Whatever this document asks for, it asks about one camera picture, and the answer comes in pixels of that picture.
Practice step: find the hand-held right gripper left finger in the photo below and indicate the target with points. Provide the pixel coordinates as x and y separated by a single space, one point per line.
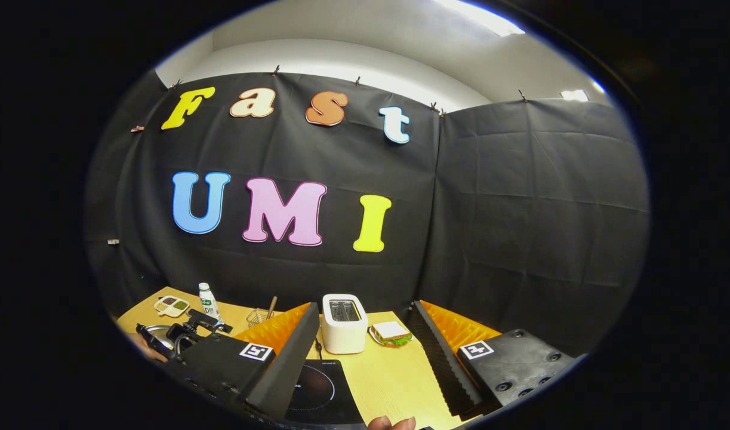
287 370

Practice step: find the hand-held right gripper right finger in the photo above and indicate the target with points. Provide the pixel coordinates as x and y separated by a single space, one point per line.
442 364

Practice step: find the stainless steel pot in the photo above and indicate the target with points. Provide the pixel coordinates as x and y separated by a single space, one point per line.
159 329

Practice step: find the black induction cooktop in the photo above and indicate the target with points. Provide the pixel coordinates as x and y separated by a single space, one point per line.
323 394

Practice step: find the white divided bean dish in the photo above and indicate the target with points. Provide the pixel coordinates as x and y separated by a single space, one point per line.
171 306

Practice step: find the white green label bottle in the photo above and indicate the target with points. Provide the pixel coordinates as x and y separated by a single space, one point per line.
209 307

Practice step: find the sandwich with lettuce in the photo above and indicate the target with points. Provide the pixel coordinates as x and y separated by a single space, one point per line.
390 331

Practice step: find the white toaster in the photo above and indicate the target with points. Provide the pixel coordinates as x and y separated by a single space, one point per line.
344 334

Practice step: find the black backdrop cloth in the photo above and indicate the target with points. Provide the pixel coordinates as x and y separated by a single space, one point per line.
520 239

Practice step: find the ceiling light panel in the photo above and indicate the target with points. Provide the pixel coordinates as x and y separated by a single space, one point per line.
574 95

